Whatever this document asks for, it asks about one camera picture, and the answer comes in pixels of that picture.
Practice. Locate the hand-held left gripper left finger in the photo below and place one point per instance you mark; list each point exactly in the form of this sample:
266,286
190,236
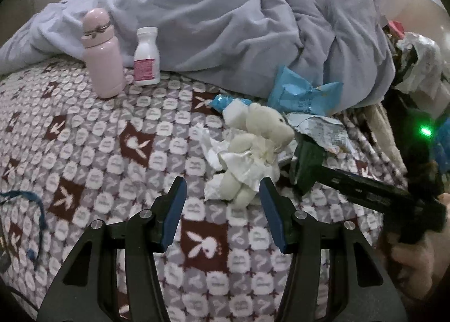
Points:
174,213

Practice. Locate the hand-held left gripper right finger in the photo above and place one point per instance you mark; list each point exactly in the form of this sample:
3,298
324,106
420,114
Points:
272,216

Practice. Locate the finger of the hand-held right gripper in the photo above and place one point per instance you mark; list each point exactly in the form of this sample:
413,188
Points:
358,185

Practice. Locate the white plastic bag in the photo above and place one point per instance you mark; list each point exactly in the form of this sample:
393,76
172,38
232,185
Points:
422,72
246,167

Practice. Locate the white tissue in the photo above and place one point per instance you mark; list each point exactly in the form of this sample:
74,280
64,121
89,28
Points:
212,156

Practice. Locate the large blue snack packet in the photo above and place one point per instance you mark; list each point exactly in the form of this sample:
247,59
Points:
291,90

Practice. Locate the small blue snack packet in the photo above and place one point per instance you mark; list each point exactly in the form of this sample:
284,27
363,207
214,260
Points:
221,102

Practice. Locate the person's right hand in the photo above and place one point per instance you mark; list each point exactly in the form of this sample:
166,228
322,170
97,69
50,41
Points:
415,262

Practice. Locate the blue patterned bag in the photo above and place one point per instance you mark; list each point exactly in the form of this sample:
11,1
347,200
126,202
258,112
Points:
442,148

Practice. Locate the beige fuzzy blanket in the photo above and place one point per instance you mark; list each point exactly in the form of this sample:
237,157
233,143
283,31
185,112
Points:
379,125

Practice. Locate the torn white foil wrapper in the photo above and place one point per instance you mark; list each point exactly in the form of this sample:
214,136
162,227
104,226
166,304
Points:
323,130

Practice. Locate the white plush bear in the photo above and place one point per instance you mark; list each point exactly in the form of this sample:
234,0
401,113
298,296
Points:
267,121

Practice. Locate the rabbit print plush blanket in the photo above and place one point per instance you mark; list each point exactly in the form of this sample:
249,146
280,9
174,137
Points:
105,114

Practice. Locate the white bottle with red label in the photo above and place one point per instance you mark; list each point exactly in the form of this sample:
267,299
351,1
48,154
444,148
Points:
147,51

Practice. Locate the pink thermos bottle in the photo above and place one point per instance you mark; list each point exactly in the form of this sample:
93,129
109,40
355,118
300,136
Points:
103,62

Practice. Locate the grey-blue fleece blanket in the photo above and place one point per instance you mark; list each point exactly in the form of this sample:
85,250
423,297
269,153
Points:
211,26

